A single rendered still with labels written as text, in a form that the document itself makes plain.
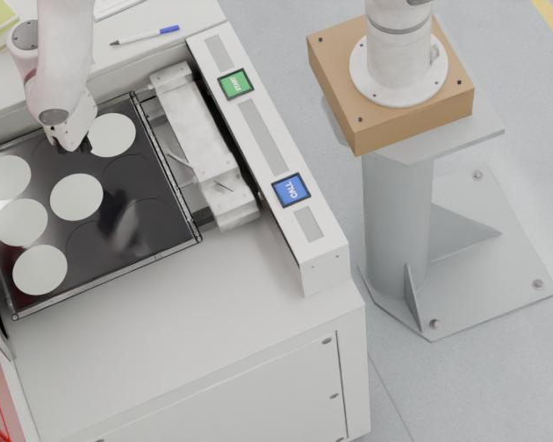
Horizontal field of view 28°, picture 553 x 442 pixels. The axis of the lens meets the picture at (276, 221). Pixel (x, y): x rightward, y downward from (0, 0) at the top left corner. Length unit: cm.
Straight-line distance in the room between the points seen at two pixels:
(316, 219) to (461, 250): 108
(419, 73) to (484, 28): 131
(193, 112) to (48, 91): 51
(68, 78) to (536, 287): 158
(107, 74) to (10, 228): 36
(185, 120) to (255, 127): 18
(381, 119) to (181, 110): 40
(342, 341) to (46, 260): 58
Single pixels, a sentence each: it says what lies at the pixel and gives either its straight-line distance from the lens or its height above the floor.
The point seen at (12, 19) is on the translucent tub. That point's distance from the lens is 222.
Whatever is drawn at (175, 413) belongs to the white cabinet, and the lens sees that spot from 209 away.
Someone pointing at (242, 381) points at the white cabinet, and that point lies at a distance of 208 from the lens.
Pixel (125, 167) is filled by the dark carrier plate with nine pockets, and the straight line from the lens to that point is 212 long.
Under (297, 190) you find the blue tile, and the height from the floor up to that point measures 96.
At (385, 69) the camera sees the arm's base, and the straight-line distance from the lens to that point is 208.
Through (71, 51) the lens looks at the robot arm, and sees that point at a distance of 172.
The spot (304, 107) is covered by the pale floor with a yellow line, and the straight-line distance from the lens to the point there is 323.
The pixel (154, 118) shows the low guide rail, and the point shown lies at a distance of 223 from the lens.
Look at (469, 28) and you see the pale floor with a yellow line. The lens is 340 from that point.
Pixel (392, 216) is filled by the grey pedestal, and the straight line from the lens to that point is 251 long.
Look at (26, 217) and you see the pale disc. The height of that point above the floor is 90.
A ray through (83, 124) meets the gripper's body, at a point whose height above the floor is 108.
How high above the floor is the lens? 265
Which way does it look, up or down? 61 degrees down
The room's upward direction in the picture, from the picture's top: 11 degrees counter-clockwise
